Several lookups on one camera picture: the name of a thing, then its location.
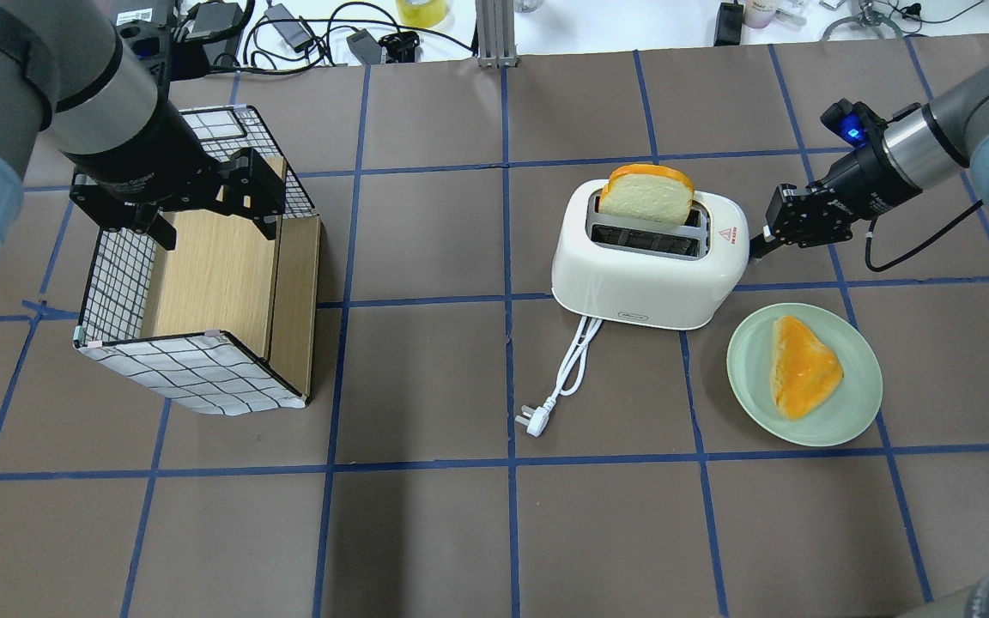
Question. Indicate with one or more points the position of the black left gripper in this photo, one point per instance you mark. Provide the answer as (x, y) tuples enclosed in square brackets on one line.
[(136, 178)]

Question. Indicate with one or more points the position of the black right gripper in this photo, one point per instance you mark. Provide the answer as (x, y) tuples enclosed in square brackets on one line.
[(862, 184)]

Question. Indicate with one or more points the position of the white two-slot toaster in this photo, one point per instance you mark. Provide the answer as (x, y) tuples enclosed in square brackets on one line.
[(649, 273)]

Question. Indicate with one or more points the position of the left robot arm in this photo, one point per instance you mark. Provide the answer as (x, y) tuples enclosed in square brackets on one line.
[(100, 89)]

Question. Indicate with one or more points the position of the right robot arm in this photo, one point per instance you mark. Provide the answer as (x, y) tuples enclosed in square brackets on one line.
[(946, 386)]

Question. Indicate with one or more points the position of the bread slice in toaster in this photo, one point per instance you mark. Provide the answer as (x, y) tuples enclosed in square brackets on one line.
[(648, 192)]

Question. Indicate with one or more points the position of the bread piece on plate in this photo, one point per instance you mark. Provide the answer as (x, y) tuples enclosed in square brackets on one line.
[(805, 372)]

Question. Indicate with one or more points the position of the light green plate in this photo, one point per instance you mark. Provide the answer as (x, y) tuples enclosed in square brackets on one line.
[(847, 413)]

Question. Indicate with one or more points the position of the black power adapter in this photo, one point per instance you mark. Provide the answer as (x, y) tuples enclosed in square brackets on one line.
[(365, 48)]

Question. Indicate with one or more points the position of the yellow tape roll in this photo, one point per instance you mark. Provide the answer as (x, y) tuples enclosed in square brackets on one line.
[(422, 13)]

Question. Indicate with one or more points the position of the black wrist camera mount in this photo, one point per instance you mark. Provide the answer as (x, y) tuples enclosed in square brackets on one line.
[(857, 125)]

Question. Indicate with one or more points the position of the wire basket with wooden shelf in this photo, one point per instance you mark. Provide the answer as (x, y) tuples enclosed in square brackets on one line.
[(224, 323)]

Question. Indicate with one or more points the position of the aluminium frame post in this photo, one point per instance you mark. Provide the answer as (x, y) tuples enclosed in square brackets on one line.
[(496, 44)]

